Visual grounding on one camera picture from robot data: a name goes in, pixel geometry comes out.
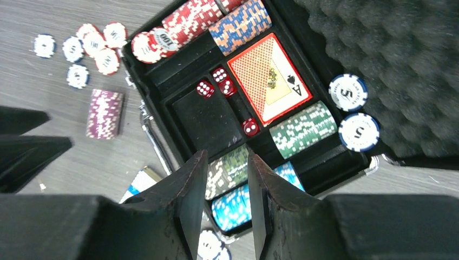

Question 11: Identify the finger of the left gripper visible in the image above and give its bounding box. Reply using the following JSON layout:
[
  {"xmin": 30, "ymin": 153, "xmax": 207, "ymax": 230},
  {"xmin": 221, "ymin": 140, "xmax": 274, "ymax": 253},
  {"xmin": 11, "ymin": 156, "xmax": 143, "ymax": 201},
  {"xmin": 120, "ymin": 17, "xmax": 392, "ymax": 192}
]
[
  {"xmin": 1, "ymin": 135, "xmax": 73, "ymax": 193},
  {"xmin": 1, "ymin": 106, "xmax": 50, "ymax": 135}
]

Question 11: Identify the blue white chip lower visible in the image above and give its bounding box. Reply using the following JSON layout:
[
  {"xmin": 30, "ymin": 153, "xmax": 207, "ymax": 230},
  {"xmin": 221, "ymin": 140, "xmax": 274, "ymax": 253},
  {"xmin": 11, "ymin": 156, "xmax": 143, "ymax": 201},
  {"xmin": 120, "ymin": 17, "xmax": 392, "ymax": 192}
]
[{"xmin": 67, "ymin": 64, "xmax": 90, "ymax": 89}]

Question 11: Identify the green poker chip stack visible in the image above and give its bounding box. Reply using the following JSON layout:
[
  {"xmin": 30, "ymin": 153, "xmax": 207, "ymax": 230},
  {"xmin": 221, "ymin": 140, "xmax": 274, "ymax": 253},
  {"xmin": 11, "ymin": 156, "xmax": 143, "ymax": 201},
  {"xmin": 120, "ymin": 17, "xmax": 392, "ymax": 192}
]
[{"xmin": 270, "ymin": 101, "xmax": 338, "ymax": 159}]

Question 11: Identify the blue white chip on lid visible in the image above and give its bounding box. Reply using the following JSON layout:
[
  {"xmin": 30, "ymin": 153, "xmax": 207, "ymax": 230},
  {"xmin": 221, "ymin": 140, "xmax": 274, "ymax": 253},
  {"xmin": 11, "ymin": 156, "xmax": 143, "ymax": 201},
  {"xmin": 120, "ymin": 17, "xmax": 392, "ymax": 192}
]
[{"xmin": 328, "ymin": 74, "xmax": 369, "ymax": 112}]

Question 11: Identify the blue playing card deck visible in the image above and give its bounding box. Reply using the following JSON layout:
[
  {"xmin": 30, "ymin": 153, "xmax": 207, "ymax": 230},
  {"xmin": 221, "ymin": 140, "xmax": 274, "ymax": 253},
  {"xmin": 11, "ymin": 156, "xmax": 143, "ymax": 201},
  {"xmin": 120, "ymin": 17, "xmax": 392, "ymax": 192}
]
[{"xmin": 119, "ymin": 166, "xmax": 163, "ymax": 204}]

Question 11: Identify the blue orange chip stack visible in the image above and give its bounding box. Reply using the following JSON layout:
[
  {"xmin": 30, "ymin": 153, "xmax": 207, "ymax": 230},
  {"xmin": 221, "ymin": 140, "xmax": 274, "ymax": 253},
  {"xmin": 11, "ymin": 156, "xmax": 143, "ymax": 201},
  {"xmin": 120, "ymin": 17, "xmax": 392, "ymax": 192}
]
[{"xmin": 208, "ymin": 1, "xmax": 272, "ymax": 56}]

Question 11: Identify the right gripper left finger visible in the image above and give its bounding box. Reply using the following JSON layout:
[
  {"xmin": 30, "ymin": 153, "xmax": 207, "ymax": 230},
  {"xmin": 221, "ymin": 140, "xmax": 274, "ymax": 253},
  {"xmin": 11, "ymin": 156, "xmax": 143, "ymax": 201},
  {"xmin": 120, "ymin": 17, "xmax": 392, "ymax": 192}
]
[{"xmin": 118, "ymin": 149, "xmax": 209, "ymax": 260}]

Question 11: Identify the black poker chip case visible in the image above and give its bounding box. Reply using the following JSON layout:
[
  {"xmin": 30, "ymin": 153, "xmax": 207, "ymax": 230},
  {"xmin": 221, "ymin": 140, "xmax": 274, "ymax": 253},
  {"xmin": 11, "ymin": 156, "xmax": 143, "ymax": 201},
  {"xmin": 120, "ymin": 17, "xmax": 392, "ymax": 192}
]
[{"xmin": 121, "ymin": 1, "xmax": 458, "ymax": 240}]

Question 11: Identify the grey camo chip stack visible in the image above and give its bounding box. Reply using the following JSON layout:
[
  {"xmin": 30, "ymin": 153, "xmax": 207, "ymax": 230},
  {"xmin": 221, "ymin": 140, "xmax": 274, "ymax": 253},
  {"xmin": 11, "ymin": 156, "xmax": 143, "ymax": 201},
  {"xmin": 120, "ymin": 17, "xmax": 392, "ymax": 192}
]
[{"xmin": 205, "ymin": 145, "xmax": 248, "ymax": 200}]

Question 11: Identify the light blue chip stack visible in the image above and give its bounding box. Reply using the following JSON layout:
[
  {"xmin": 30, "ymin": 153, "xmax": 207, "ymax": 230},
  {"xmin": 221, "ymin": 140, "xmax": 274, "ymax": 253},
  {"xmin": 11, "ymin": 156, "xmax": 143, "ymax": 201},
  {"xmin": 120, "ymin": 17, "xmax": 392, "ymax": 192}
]
[{"xmin": 211, "ymin": 162, "xmax": 304, "ymax": 232}]

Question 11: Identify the red poker chip stack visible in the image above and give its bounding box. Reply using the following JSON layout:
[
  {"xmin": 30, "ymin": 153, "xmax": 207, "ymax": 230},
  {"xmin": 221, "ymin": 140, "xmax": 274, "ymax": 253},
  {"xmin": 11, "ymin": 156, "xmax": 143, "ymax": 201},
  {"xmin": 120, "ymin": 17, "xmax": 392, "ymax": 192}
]
[{"xmin": 161, "ymin": 0, "xmax": 248, "ymax": 48}]

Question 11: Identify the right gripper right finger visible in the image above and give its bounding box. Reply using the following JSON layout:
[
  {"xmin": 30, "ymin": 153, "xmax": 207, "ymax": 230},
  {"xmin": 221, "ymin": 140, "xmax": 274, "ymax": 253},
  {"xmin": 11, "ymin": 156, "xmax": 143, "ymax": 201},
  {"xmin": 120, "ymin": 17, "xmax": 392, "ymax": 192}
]
[{"xmin": 248, "ymin": 151, "xmax": 330, "ymax": 259}]

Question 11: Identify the purple poker chip stack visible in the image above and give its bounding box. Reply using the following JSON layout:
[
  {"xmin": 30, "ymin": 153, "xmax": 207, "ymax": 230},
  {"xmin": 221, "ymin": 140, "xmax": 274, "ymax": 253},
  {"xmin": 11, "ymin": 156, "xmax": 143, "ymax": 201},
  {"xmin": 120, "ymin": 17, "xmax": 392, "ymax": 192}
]
[{"xmin": 86, "ymin": 89, "xmax": 124, "ymax": 140}]

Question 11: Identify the blue white chip pair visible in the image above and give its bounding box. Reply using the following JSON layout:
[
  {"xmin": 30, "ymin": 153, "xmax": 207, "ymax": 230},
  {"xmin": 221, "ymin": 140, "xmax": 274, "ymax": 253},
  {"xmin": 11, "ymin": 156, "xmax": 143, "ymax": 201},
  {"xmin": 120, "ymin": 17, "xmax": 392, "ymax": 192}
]
[{"xmin": 198, "ymin": 230, "xmax": 232, "ymax": 260}]

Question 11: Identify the red die in case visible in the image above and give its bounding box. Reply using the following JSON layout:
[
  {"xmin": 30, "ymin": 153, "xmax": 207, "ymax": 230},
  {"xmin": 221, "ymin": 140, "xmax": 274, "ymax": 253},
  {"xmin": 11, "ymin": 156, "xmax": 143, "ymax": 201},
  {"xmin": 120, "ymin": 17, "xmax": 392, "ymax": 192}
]
[
  {"xmin": 196, "ymin": 80, "xmax": 215, "ymax": 99},
  {"xmin": 212, "ymin": 67, "xmax": 229, "ymax": 83},
  {"xmin": 242, "ymin": 118, "xmax": 260, "ymax": 137},
  {"xmin": 219, "ymin": 79, "xmax": 237, "ymax": 98}
]

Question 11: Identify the blue white chip far left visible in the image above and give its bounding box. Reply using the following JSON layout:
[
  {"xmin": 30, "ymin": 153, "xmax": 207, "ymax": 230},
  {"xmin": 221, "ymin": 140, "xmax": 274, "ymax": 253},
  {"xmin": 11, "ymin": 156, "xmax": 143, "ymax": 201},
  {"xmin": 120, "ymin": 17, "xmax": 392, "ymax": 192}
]
[{"xmin": 34, "ymin": 34, "xmax": 56, "ymax": 59}]

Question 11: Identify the red playing card deck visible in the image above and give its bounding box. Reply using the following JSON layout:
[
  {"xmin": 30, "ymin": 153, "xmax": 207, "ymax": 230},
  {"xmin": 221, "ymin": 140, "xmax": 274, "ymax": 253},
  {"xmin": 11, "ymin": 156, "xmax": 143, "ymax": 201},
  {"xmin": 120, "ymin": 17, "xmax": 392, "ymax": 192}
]
[{"xmin": 227, "ymin": 33, "xmax": 313, "ymax": 126}]

